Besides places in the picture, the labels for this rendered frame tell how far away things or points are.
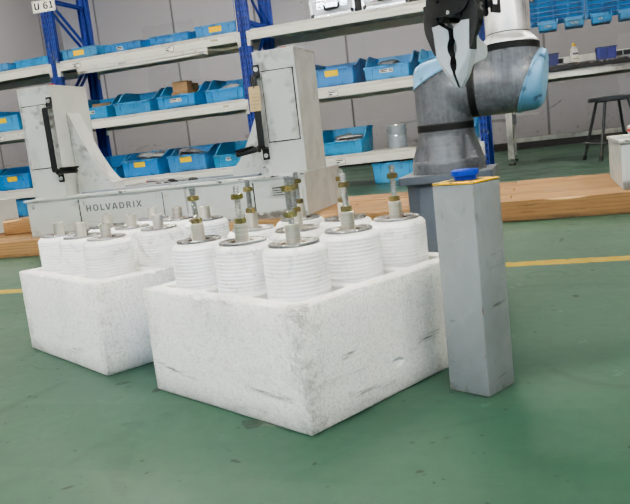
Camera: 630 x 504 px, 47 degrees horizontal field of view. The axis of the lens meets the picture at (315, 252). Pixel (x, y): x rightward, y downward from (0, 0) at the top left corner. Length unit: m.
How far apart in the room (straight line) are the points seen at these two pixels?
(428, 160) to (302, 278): 0.56
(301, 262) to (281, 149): 2.20
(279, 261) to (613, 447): 0.48
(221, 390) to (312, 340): 0.22
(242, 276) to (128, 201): 2.40
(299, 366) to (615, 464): 0.40
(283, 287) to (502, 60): 0.68
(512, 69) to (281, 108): 1.84
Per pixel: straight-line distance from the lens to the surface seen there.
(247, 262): 1.10
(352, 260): 1.09
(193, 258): 1.19
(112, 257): 1.45
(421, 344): 1.16
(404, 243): 1.18
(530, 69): 1.46
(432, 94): 1.49
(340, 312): 1.02
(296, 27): 5.90
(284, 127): 3.18
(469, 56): 1.06
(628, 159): 2.96
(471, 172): 1.06
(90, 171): 3.77
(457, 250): 1.06
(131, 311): 1.44
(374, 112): 9.51
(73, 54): 6.84
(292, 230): 1.04
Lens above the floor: 0.40
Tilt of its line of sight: 9 degrees down
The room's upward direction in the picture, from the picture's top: 7 degrees counter-clockwise
